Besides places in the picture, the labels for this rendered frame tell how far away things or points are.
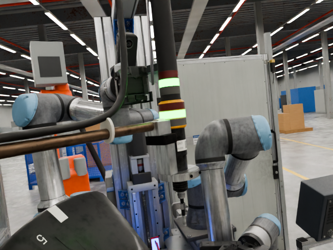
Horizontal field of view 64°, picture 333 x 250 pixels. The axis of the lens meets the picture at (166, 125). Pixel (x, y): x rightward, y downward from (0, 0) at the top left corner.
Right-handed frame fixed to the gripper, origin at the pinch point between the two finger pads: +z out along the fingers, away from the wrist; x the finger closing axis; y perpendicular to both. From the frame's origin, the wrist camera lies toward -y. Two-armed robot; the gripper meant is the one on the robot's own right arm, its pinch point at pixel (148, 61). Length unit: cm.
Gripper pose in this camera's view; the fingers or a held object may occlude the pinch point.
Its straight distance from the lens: 52.2
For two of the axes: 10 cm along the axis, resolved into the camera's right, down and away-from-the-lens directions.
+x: -9.0, 1.2, -4.1
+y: 1.1, 9.9, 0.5
